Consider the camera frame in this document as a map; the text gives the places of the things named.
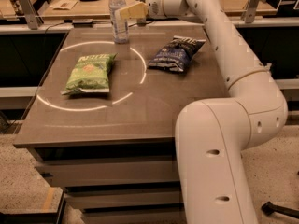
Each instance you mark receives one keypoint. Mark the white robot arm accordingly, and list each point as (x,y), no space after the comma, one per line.
(211,134)

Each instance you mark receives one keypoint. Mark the bottom drawer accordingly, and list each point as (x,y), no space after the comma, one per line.
(142,216)

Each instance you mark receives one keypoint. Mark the grey drawer cabinet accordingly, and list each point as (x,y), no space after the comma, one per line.
(135,119)

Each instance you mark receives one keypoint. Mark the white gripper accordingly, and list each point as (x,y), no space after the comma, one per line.
(154,7)

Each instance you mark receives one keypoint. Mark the blue chip bag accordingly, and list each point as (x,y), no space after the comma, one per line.
(176,56)

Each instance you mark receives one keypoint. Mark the left metal bracket post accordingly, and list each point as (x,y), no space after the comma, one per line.
(33,20)

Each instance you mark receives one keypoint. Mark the middle drawer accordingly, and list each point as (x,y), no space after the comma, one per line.
(123,198)

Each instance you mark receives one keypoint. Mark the top drawer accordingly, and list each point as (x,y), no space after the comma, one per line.
(111,171)

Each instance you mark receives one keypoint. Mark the drawer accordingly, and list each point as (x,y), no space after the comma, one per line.
(123,198)
(111,171)
(142,216)

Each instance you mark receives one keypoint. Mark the green chip bag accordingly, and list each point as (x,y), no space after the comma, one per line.
(90,75)

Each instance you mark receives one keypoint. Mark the blue plastic water bottle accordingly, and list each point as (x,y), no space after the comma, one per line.
(119,26)

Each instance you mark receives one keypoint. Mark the black chair base leg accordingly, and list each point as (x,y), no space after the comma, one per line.
(269,208)

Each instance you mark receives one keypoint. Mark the paper card on desk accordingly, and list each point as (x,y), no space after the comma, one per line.
(64,5)

